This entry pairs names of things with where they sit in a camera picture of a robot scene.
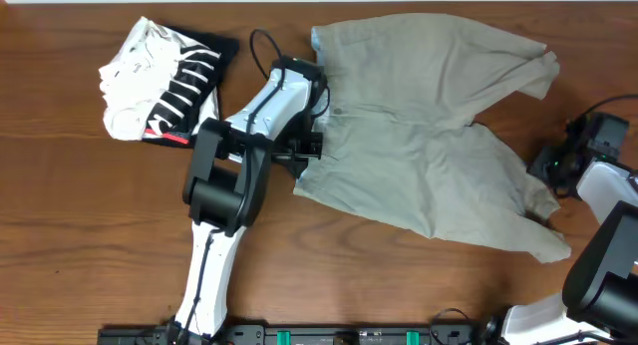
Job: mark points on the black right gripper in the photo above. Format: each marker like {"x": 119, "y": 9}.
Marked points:
{"x": 538, "y": 167}

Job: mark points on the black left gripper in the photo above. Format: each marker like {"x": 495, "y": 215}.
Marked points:
{"x": 309, "y": 149}

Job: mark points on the khaki green shorts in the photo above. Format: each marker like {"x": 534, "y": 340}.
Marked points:
{"x": 401, "y": 141}

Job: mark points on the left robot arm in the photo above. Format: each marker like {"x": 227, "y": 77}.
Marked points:
{"x": 227, "y": 180}

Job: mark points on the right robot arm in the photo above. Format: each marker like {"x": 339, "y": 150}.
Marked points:
{"x": 598, "y": 300}

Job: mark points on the black white striped garment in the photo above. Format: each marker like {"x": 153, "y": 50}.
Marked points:
{"x": 190, "y": 96}

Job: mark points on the white folded garment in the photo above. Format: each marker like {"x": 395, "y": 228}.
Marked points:
{"x": 131, "y": 82}

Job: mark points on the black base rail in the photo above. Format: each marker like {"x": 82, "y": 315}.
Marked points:
{"x": 455, "y": 334}

